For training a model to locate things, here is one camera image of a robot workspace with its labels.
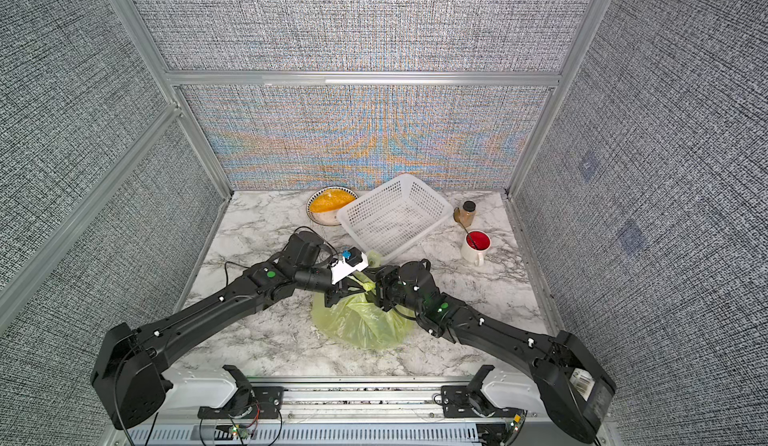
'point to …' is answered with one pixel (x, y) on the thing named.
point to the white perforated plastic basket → (393, 216)
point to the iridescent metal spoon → (457, 217)
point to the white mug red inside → (474, 247)
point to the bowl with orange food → (323, 206)
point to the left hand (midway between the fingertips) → (369, 286)
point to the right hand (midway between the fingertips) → (358, 268)
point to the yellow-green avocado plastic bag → (357, 321)
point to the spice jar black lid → (468, 213)
